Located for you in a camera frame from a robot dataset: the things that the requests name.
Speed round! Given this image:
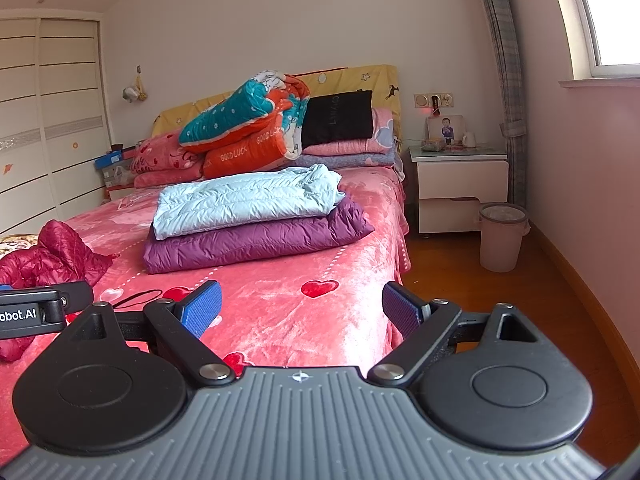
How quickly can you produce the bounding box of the grey blue folded blanket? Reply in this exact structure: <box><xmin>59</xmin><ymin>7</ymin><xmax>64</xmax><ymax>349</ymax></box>
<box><xmin>280</xmin><ymin>152</ymin><xmax>405</xmax><ymax>182</ymax></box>

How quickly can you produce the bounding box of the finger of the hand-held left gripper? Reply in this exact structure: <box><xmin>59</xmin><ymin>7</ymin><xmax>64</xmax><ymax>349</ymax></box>
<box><xmin>52</xmin><ymin>280</ymin><xmax>94</xmax><ymax>322</ymax></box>

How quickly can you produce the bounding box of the pink heart print bed blanket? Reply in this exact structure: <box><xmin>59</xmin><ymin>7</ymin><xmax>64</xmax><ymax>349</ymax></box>
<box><xmin>0</xmin><ymin>165</ymin><xmax>414</xmax><ymax>461</ymax></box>

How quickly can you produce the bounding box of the grey checked curtain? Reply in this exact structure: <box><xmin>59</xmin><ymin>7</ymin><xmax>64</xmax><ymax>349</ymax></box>
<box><xmin>470</xmin><ymin>0</ymin><xmax>529</xmax><ymax>211</ymax></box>

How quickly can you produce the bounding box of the grey cardboard box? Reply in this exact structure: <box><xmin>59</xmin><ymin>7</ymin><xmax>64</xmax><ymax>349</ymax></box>
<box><xmin>101</xmin><ymin>162</ymin><xmax>137</xmax><ymax>190</ymax></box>

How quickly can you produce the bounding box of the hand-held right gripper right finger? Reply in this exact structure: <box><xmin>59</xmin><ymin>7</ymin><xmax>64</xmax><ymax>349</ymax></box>
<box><xmin>367</xmin><ymin>281</ymin><xmax>540</xmax><ymax>387</ymax></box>

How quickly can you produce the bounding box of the black cushion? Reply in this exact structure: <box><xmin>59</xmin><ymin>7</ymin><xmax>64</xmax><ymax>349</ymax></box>
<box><xmin>301</xmin><ymin>90</ymin><xmax>375</xmax><ymax>148</ymax></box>

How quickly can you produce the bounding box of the floral patterned cloth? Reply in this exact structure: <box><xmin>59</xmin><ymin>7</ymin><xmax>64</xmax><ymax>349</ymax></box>
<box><xmin>0</xmin><ymin>236</ymin><xmax>37</xmax><ymax>257</ymax></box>

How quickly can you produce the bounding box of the dark red down jacket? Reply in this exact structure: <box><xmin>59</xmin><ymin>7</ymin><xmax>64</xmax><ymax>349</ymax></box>
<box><xmin>0</xmin><ymin>220</ymin><xmax>121</xmax><ymax>363</ymax></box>

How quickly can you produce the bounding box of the teal and orange quilt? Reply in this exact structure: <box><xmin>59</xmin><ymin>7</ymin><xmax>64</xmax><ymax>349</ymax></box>
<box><xmin>179</xmin><ymin>71</ymin><xmax>312</xmax><ymax>180</ymax></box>

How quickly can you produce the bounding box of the wall socket panel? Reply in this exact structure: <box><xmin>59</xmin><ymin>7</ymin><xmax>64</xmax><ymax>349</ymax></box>
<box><xmin>414</xmin><ymin>92</ymin><xmax>455</xmax><ymax>110</ymax></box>

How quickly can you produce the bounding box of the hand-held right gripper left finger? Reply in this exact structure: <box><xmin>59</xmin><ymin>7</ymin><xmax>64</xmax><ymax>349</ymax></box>
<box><xmin>60</xmin><ymin>280</ymin><xmax>238</xmax><ymax>387</ymax></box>

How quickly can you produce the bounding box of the pink printed rolled quilt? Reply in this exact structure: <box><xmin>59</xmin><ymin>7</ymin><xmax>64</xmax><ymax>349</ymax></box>
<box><xmin>131</xmin><ymin>127</ymin><xmax>207</xmax><ymax>189</ymax></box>

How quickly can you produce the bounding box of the blue box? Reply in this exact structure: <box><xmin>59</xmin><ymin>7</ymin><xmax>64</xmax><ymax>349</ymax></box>
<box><xmin>95</xmin><ymin>152</ymin><xmax>139</xmax><ymax>170</ymax></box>

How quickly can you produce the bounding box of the hanging wall ornament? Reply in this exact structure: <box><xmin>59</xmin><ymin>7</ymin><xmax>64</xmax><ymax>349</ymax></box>
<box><xmin>122</xmin><ymin>65</ymin><xmax>149</xmax><ymax>104</ymax></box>

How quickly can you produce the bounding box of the pink waste bin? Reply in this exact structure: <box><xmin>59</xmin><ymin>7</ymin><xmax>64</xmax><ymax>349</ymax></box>
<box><xmin>479</xmin><ymin>202</ymin><xmax>530</xmax><ymax>273</ymax></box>

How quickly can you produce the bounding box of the photo frame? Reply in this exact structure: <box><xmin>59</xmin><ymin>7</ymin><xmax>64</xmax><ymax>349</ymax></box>
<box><xmin>426</xmin><ymin>115</ymin><xmax>466</xmax><ymax>147</ymax></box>

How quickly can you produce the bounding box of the light blue down jacket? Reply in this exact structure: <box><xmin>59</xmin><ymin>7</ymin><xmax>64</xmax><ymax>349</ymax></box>
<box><xmin>152</xmin><ymin>164</ymin><xmax>346</xmax><ymax>241</ymax></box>

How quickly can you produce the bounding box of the window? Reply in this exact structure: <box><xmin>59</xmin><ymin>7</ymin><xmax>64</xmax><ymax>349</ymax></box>
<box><xmin>545</xmin><ymin>0</ymin><xmax>640</xmax><ymax>82</ymax></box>

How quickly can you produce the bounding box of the white nightstand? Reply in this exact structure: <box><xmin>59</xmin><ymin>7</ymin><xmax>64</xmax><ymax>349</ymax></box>
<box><xmin>410</xmin><ymin>144</ymin><xmax>510</xmax><ymax>235</ymax></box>

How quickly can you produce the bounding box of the purple down jacket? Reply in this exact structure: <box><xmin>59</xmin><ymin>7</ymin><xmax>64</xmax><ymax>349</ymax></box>
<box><xmin>142</xmin><ymin>195</ymin><xmax>376</xmax><ymax>275</ymax></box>

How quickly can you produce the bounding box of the yellow printed headboard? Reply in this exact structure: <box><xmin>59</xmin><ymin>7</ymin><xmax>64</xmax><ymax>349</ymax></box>
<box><xmin>151</xmin><ymin>64</ymin><xmax>404</xmax><ymax>140</ymax></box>

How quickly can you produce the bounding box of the white wardrobe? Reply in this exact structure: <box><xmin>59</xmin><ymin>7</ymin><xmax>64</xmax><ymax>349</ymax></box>
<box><xmin>0</xmin><ymin>17</ymin><xmax>114</xmax><ymax>236</ymax></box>

